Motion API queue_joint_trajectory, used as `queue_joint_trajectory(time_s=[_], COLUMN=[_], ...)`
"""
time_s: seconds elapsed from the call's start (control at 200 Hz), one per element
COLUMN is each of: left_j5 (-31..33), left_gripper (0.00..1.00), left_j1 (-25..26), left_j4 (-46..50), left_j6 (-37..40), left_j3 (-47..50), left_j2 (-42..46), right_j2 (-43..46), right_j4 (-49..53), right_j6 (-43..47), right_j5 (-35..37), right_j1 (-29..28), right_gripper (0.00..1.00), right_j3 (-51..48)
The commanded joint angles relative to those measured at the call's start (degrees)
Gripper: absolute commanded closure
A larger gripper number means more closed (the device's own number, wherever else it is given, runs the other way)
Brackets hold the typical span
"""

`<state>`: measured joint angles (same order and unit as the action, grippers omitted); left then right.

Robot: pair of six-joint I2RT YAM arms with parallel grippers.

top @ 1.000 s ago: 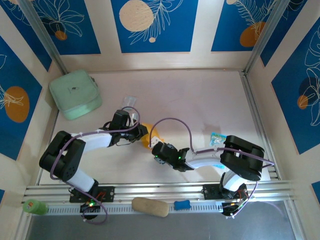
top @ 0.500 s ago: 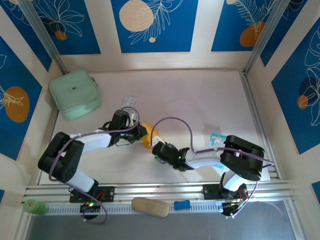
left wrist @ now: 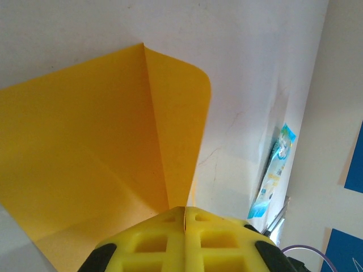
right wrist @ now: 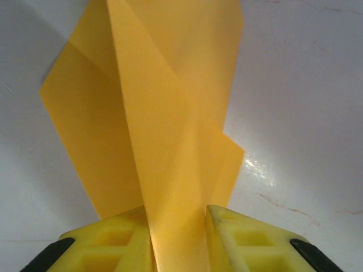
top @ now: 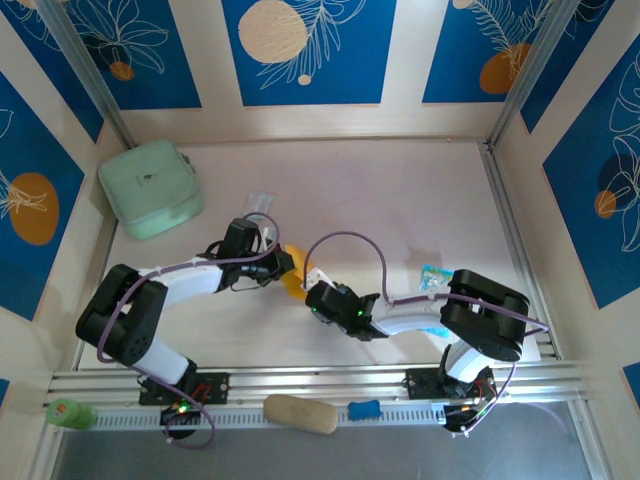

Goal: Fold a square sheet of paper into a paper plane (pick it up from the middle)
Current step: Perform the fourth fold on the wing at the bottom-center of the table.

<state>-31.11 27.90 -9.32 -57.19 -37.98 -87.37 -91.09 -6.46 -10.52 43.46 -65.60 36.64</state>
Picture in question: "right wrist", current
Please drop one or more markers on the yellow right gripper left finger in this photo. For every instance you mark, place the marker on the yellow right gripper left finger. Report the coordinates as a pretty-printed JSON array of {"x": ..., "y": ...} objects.
[{"x": 107, "y": 243}]

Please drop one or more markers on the orange paper sheet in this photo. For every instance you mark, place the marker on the orange paper sheet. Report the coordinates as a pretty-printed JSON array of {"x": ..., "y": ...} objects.
[{"x": 170, "y": 113}]

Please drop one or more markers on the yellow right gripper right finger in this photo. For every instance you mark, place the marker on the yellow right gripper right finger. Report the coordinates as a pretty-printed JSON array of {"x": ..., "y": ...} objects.
[{"x": 255, "y": 246}]

